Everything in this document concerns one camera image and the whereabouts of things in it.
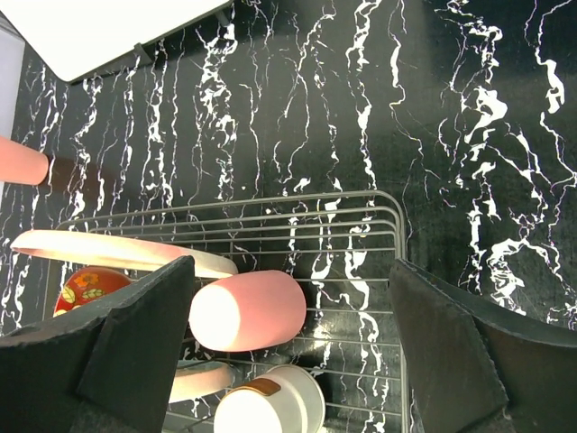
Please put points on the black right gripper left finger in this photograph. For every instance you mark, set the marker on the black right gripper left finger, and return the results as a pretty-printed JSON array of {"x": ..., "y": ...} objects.
[{"x": 105, "y": 367}]

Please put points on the whiteboard with red writing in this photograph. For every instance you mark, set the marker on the whiteboard with red writing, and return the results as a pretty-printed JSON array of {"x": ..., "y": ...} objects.
[{"x": 75, "y": 38}]

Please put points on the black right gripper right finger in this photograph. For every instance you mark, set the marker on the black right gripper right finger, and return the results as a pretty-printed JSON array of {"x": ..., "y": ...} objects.
[{"x": 477, "y": 367}]

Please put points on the blue and beige plate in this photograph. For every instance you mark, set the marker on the blue and beige plate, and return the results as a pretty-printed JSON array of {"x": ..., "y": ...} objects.
[{"x": 195, "y": 378}]

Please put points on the red floral bowl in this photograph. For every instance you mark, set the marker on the red floral bowl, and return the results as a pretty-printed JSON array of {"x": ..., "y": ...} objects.
[{"x": 86, "y": 285}]

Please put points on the pink cup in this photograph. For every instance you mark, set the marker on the pink cup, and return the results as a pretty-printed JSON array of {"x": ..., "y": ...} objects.
[
  {"x": 248, "y": 311},
  {"x": 22, "y": 165}
]

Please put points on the grey wire dish rack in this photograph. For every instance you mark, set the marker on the grey wire dish rack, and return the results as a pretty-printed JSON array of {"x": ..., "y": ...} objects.
[{"x": 339, "y": 247}]

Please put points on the pink and beige plate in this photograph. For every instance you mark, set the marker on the pink and beige plate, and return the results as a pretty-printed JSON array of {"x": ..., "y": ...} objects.
[{"x": 117, "y": 252}]

